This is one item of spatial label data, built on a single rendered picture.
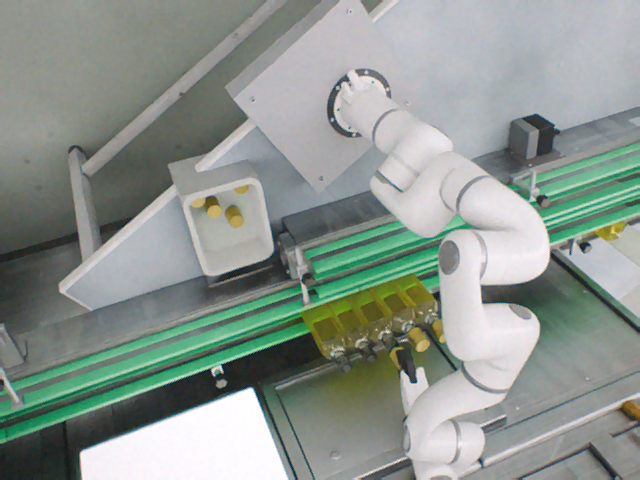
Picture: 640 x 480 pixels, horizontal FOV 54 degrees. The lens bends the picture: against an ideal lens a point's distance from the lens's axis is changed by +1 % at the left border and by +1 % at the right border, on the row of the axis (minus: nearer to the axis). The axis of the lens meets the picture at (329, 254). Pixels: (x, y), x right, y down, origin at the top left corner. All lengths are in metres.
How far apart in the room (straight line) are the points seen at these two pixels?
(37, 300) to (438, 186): 1.35
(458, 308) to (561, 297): 0.87
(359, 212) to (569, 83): 0.67
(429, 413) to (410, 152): 0.46
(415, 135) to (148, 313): 0.75
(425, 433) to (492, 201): 0.39
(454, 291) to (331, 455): 0.58
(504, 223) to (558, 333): 0.71
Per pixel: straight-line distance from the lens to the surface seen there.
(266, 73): 1.32
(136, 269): 1.55
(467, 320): 0.93
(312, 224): 1.52
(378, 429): 1.43
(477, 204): 1.02
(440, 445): 1.13
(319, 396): 1.50
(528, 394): 1.55
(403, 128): 1.21
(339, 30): 1.35
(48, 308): 2.02
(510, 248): 0.98
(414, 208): 1.09
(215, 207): 1.42
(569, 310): 1.76
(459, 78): 1.61
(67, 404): 1.55
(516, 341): 0.97
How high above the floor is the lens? 2.00
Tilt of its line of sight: 48 degrees down
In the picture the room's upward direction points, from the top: 146 degrees clockwise
